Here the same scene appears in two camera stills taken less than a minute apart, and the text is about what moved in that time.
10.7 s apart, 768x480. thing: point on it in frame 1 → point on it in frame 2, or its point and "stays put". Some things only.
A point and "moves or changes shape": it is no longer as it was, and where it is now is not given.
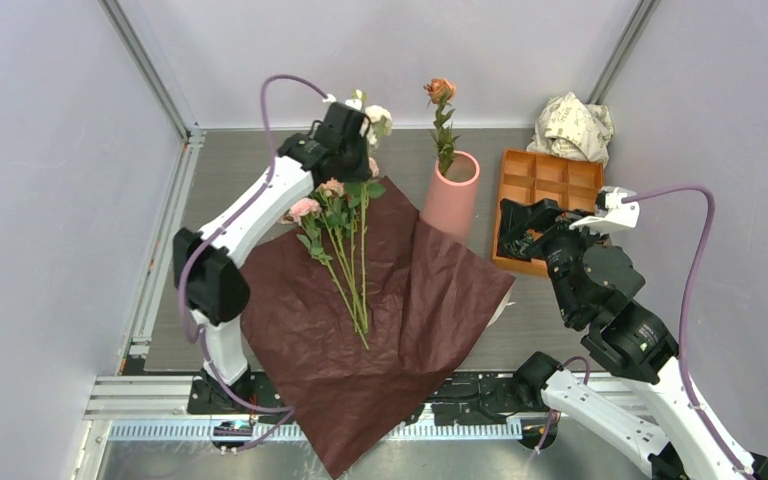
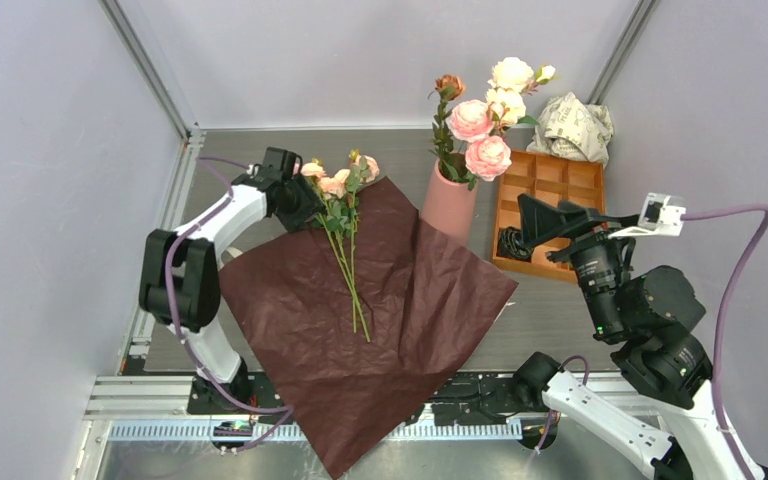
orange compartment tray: [524, 174] stays put
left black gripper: [363, 172] → [310, 204]
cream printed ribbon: [506, 302] moves or changes shape
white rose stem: [379, 117] → [511, 78]
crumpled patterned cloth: [566, 127] stays put
